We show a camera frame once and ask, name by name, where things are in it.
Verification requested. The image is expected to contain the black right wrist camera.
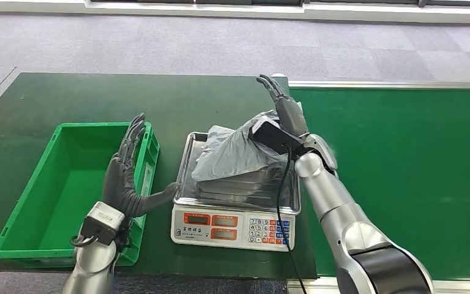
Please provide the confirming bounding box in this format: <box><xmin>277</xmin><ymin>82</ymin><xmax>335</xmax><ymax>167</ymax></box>
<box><xmin>248</xmin><ymin>118</ymin><xmax>305</xmax><ymax>157</ymax></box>

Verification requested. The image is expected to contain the grey plastic mailer package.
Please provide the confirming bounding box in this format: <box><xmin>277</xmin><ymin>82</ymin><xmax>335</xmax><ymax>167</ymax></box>
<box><xmin>191</xmin><ymin>102</ymin><xmax>303</xmax><ymax>183</ymax></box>

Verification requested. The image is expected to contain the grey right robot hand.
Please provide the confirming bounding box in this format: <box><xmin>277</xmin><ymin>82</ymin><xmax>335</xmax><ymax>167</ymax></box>
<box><xmin>256</xmin><ymin>73</ymin><xmax>310</xmax><ymax>139</ymax></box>

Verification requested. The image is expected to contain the green plastic crate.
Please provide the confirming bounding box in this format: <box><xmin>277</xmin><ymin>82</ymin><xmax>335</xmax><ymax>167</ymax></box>
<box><xmin>0</xmin><ymin>121</ymin><xmax>161</xmax><ymax>269</ymax></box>

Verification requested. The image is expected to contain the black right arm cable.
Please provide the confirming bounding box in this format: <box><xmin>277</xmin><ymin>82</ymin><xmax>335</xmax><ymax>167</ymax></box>
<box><xmin>275</xmin><ymin>145</ymin><xmax>309</xmax><ymax>294</ymax></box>

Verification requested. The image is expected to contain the white electronic scale body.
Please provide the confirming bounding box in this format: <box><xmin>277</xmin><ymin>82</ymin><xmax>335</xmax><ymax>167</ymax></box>
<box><xmin>170</xmin><ymin>203</ymin><xmax>297</xmax><ymax>253</ymax></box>

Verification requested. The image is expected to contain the stainless steel scale tray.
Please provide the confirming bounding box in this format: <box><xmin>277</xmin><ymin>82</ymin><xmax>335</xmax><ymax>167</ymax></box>
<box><xmin>173</xmin><ymin>130</ymin><xmax>302</xmax><ymax>216</ymax></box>

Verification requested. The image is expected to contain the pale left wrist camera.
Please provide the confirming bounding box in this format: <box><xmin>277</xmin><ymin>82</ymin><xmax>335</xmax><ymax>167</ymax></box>
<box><xmin>80</xmin><ymin>202</ymin><xmax>127</xmax><ymax>247</ymax></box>

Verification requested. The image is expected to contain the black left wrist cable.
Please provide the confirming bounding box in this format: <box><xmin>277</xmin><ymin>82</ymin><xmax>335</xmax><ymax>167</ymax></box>
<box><xmin>69</xmin><ymin>233</ymin><xmax>99</xmax><ymax>249</ymax></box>

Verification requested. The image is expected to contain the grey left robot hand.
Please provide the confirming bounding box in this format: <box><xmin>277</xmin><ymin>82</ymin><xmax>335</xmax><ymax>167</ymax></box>
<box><xmin>102</xmin><ymin>113</ymin><xmax>179</xmax><ymax>218</ymax></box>

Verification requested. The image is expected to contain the green conveyor belt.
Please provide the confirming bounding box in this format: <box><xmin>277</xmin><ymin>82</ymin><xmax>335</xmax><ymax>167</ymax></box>
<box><xmin>289</xmin><ymin>87</ymin><xmax>470</xmax><ymax>282</ymax></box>

